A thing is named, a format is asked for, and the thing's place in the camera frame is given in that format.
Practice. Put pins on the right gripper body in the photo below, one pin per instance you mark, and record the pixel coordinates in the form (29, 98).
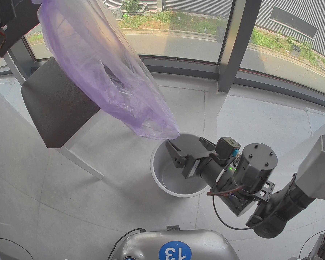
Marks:
(211, 172)

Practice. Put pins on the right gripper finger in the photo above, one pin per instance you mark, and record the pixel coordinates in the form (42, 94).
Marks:
(207, 145)
(177, 157)

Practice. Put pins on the purple plastic bag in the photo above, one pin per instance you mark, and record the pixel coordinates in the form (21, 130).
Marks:
(97, 64)

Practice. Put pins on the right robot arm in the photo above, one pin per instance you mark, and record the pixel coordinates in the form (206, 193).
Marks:
(256, 166)

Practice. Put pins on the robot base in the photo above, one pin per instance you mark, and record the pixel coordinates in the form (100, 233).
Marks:
(205, 245)

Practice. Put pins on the white trash bin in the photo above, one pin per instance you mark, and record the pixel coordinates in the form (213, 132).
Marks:
(168, 179)

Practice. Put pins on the window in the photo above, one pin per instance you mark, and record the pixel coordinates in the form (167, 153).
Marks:
(241, 50)

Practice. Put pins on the white chair with dark seat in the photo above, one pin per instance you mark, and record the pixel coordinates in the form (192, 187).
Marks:
(57, 112)

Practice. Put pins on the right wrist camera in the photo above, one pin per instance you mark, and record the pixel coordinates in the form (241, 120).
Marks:
(227, 146)

